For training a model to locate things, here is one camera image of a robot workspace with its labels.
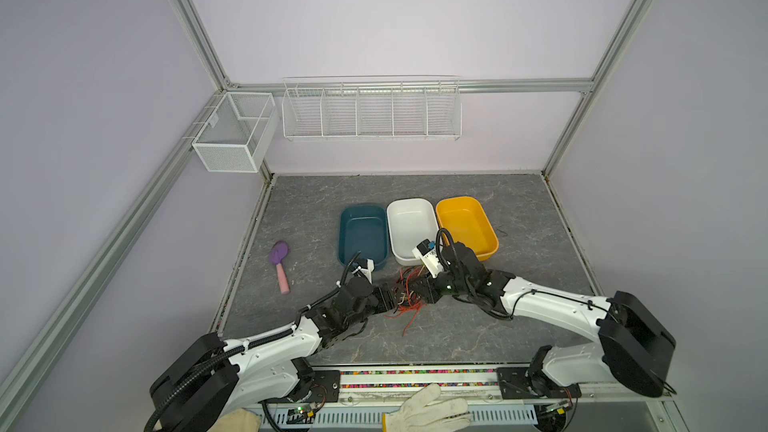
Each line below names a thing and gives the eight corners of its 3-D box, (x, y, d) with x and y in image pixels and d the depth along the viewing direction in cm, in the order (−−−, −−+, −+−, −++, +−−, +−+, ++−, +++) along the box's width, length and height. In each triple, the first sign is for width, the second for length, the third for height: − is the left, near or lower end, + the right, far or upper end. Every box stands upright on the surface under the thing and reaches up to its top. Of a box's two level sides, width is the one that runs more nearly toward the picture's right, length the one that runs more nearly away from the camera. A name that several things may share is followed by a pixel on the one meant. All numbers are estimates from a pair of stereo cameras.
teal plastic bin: (334, 272, 96) (331, 263, 91) (343, 214, 111) (340, 204, 106) (388, 272, 96) (387, 263, 91) (389, 214, 111) (388, 204, 106)
